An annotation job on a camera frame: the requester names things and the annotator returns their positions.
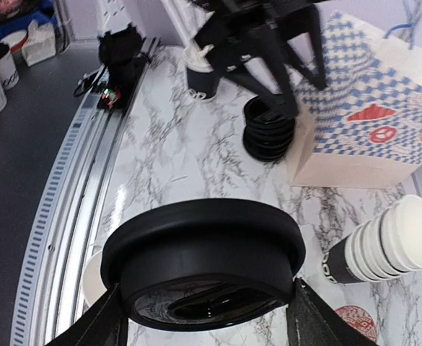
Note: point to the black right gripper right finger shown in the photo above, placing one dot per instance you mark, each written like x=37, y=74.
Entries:
x=310, y=321

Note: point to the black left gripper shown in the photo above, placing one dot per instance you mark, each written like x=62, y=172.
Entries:
x=256, y=37

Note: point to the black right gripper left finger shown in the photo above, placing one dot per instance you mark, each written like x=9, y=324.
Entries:
x=104, y=323

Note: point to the black plastic cup lid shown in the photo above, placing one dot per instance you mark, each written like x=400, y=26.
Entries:
x=204, y=264

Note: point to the black paper coffee cup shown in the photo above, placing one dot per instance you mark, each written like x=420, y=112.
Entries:
x=92, y=285

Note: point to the checkered paper takeout bag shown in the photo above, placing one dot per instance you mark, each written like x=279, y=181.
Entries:
x=364, y=130

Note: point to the red patterned ceramic bowl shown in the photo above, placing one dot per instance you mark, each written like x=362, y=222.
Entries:
x=359, y=319

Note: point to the stack of black lids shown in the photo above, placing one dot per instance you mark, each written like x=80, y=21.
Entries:
x=267, y=134

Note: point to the black cup holding straws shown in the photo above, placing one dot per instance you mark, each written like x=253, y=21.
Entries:
x=202, y=86

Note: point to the stack of paper cups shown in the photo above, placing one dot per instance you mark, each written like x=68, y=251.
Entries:
x=386, y=247

